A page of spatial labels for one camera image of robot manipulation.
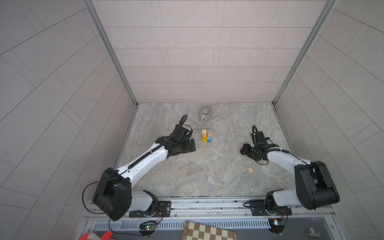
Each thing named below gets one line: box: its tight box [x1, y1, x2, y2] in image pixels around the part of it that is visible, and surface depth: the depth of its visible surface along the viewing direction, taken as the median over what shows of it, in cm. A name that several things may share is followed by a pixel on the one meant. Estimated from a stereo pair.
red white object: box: [78, 231, 113, 240], surface depth 62 cm
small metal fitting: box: [306, 227, 321, 238], surface depth 65 cm
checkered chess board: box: [181, 221, 238, 240], surface depth 64 cm
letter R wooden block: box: [207, 129, 213, 137], surface depth 93 cm
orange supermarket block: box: [202, 135, 208, 143], surface depth 94 cm
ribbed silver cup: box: [199, 106, 212, 122], surface depth 104 cm
